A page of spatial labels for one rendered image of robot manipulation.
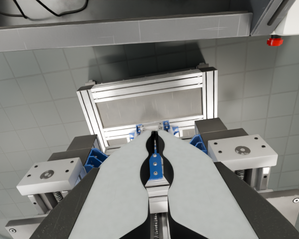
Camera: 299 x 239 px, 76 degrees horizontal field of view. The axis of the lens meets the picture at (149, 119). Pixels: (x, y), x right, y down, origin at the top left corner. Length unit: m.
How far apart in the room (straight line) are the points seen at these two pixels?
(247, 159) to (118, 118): 0.94
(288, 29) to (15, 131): 1.82
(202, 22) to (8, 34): 0.36
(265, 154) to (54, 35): 0.51
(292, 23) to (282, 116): 1.44
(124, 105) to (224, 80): 0.73
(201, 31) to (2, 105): 1.63
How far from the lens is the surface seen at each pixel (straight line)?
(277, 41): 0.62
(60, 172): 0.56
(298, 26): 0.44
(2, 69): 1.70
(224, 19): 0.41
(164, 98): 1.22
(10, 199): 2.49
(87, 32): 0.41
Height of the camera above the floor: 1.34
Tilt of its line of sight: 63 degrees down
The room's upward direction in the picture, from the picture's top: 179 degrees clockwise
